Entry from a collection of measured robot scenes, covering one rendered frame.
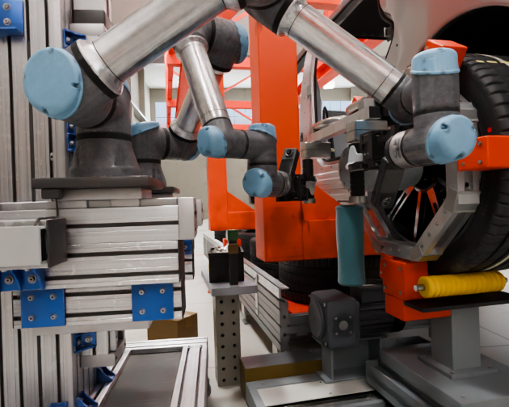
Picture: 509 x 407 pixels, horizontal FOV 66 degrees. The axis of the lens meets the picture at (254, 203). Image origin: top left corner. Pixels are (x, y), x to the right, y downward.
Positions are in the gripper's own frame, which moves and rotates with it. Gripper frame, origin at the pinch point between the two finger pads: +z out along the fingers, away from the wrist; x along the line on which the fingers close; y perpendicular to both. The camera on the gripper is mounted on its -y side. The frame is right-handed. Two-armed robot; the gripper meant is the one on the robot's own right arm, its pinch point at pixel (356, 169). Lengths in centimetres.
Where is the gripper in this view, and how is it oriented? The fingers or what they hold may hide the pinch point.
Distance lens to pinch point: 100.8
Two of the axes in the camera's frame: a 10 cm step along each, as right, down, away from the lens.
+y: -0.3, -10.0, 0.0
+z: -2.2, 0.0, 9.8
